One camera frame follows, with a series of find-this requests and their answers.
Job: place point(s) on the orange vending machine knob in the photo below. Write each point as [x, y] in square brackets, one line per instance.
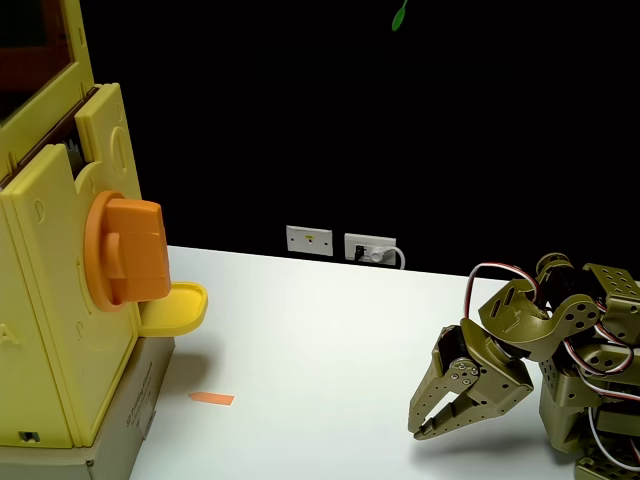
[135, 250]

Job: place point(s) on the yellow toy vending machine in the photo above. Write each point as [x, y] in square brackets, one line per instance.
[50, 300]

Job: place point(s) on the yellow dispensing tray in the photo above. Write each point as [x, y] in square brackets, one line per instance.
[175, 310]

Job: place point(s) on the grey cardboard box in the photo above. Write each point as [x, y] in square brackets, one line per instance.
[120, 430]

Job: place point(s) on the green leaf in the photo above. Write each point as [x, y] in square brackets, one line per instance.
[398, 17]

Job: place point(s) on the white wall socket plate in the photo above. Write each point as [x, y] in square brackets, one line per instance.
[357, 245]

